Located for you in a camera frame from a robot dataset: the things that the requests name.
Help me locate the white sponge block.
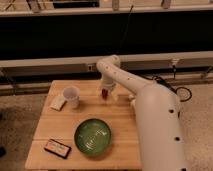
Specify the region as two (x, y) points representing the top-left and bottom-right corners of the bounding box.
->
(50, 94), (66, 111)

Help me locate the wooden folding table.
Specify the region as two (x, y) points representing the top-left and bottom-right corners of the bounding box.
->
(25, 80), (141, 171)

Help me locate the translucent plastic cup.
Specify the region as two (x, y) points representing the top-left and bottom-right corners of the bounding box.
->
(63, 86), (80, 109)

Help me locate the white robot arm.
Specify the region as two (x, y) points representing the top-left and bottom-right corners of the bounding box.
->
(96, 55), (189, 171)

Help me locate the black floor cable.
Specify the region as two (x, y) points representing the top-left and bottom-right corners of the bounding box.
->
(146, 75), (193, 103)

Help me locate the black hanging cable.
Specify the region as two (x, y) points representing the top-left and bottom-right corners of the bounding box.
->
(116, 3), (135, 56)

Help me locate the green ceramic bowl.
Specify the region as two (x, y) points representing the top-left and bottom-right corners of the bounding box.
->
(74, 118), (112, 157)

